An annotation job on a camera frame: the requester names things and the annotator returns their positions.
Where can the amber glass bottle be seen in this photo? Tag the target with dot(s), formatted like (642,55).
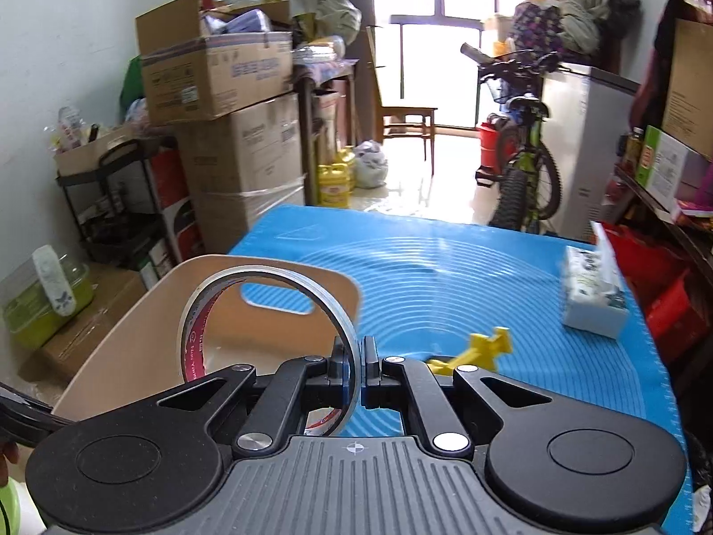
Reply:
(633,150)

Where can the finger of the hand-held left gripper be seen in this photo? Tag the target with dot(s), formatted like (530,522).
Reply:
(28,409)

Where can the wooden chair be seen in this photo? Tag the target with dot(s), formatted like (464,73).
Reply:
(406,114)

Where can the dark wooden shelf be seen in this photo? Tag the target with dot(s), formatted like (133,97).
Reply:
(657,200)

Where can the green black bicycle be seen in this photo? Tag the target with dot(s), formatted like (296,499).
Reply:
(515,195)

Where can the green white carton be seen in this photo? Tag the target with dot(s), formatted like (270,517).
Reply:
(665,167)

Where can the green rimmed white object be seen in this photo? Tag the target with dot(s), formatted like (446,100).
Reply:
(11,507)

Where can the green lidded container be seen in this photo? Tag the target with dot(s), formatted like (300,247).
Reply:
(33,317)

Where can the red white appliance box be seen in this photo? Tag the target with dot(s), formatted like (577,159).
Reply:
(167,178)

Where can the open cardboard box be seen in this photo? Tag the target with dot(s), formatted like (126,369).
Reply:
(223,78)

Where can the blue silicone mat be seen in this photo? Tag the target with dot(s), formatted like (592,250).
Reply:
(445,267)

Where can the yellow detergent bottle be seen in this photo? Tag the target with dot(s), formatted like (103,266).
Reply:
(333,189)
(346,159)

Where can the red plastic crate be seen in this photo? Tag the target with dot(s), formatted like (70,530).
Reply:
(651,278)

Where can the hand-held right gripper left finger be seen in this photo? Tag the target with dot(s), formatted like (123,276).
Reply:
(337,368)

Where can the plastic-wrapped cardboard box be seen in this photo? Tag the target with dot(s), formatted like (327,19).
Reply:
(245,167)

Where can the flat brown cardboard box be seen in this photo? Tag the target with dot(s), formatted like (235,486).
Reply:
(94,323)

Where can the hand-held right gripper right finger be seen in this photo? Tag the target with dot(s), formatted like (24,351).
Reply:
(369,370)

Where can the tall brown cardboard box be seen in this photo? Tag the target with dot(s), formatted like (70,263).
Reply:
(690,83)

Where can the beige wooden tray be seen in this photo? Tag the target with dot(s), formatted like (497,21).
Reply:
(167,301)

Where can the patterned cloth pile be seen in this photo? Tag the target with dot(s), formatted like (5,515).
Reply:
(535,28)

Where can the black metal rack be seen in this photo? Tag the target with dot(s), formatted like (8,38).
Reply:
(120,150)

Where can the small cardboard box with bottles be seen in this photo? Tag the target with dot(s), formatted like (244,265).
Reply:
(83,156)

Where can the clear adhesive tape roll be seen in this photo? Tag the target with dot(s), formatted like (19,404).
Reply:
(195,334)

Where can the yellow plastic toy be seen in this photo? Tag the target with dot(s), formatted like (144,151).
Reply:
(484,345)

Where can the white plastic bag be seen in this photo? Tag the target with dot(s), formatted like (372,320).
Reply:
(370,167)

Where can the white tissue pack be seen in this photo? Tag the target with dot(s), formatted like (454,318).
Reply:
(590,295)

